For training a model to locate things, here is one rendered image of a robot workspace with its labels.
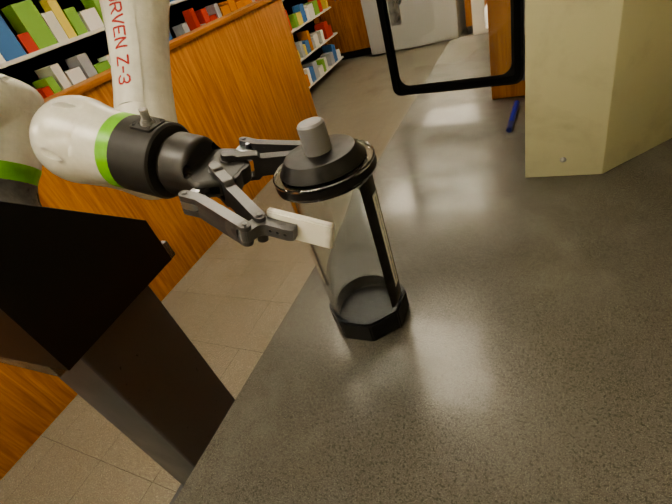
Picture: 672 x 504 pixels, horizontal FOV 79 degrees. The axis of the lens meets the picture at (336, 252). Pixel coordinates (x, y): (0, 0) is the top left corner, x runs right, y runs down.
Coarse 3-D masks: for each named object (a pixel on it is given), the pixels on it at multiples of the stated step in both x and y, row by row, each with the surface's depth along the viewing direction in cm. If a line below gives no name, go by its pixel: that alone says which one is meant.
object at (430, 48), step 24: (408, 0) 88; (432, 0) 86; (456, 0) 84; (480, 0) 82; (504, 0) 80; (408, 24) 91; (432, 24) 89; (456, 24) 87; (480, 24) 84; (504, 24) 82; (408, 48) 94; (432, 48) 92; (456, 48) 90; (480, 48) 87; (504, 48) 85; (408, 72) 98; (432, 72) 95; (456, 72) 93; (480, 72) 90; (504, 72) 88
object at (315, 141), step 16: (304, 128) 38; (320, 128) 38; (304, 144) 39; (320, 144) 39; (336, 144) 41; (352, 144) 40; (288, 160) 41; (304, 160) 40; (320, 160) 39; (336, 160) 38; (352, 160) 39; (288, 176) 40; (304, 176) 38; (320, 176) 38; (336, 176) 38
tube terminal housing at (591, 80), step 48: (528, 0) 53; (576, 0) 52; (624, 0) 50; (528, 48) 57; (576, 48) 55; (624, 48) 54; (528, 96) 61; (576, 96) 58; (624, 96) 58; (528, 144) 65; (576, 144) 63; (624, 144) 63
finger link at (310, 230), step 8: (272, 208) 40; (272, 216) 40; (280, 216) 40; (288, 216) 40; (296, 216) 40; (304, 216) 40; (304, 224) 40; (312, 224) 39; (320, 224) 39; (328, 224) 39; (304, 232) 40; (312, 232) 40; (320, 232) 40; (328, 232) 39; (304, 240) 41; (312, 240) 41; (320, 240) 40; (328, 240) 40
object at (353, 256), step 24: (360, 168) 38; (288, 192) 39; (312, 192) 38; (312, 216) 41; (336, 216) 40; (360, 216) 41; (336, 240) 42; (360, 240) 42; (336, 264) 44; (360, 264) 44; (336, 288) 47; (360, 288) 46; (384, 288) 47; (336, 312) 51; (360, 312) 48; (384, 312) 49
